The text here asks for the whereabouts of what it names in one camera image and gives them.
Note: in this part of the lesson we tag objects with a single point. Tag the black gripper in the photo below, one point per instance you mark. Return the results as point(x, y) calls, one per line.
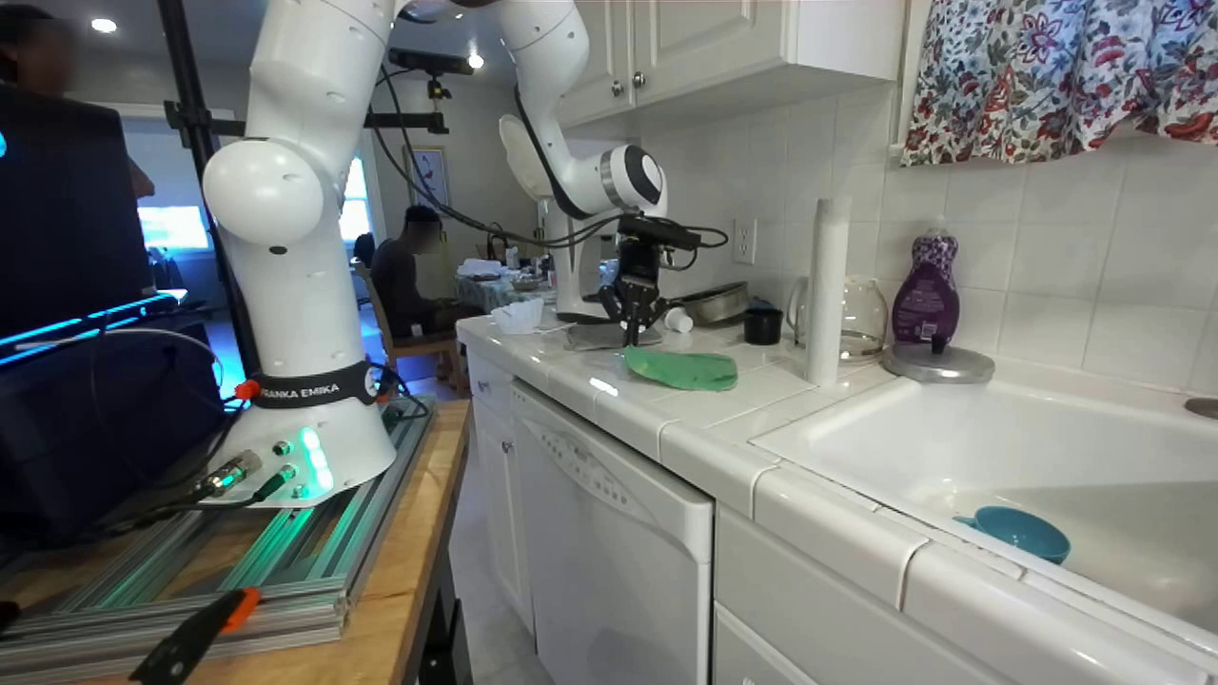
point(632, 296)

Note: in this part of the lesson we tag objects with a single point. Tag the green and grey rag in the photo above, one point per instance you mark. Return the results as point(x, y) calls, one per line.
point(684, 371)

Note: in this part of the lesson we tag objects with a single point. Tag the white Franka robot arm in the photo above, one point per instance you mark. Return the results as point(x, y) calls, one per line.
point(308, 422)

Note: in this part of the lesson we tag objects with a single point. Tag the dark round pan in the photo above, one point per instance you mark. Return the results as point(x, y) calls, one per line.
point(717, 305)

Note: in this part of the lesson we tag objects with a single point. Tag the black measuring cup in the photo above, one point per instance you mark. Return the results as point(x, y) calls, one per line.
point(764, 327)

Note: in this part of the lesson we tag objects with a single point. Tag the white paper towel roll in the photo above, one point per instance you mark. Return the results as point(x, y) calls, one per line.
point(823, 290)

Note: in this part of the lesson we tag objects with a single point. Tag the glass coffee carafe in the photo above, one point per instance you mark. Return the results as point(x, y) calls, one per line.
point(860, 319)

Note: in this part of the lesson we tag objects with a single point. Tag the seated person in background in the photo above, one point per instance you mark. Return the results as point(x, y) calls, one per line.
point(396, 278)

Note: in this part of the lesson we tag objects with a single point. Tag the white dishwasher front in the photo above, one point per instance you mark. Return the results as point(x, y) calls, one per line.
point(618, 557)

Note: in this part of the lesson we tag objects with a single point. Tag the white upper cabinet door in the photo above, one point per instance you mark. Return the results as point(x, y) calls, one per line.
point(730, 56)

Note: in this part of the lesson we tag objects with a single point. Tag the purple soap bottle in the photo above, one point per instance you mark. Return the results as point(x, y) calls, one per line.
point(925, 305)

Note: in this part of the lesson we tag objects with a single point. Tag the white lower cabinets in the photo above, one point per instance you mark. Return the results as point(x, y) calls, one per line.
point(820, 584)

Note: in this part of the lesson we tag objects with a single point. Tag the floral window curtain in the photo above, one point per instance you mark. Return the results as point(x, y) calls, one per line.
point(1033, 82)

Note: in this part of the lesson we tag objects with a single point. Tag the teal bowl in sink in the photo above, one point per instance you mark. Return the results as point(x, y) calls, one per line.
point(1021, 530)

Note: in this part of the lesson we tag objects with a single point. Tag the white kitchen sink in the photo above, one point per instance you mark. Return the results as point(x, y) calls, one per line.
point(1132, 490)

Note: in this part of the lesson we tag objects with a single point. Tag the black computer monitor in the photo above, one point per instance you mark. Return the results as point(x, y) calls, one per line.
point(104, 386)

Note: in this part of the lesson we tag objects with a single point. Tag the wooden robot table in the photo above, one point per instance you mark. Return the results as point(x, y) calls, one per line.
point(388, 618)

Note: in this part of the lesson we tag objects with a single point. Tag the person behind monitor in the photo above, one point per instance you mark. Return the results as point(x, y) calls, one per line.
point(37, 53)

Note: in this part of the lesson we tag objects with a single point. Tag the black camera on stand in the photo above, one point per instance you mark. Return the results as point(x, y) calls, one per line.
point(433, 68)

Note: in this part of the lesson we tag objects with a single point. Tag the black orange handled tool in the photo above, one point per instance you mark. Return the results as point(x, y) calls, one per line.
point(175, 658)

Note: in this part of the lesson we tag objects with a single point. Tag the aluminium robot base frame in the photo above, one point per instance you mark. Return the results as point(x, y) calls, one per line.
point(104, 608)

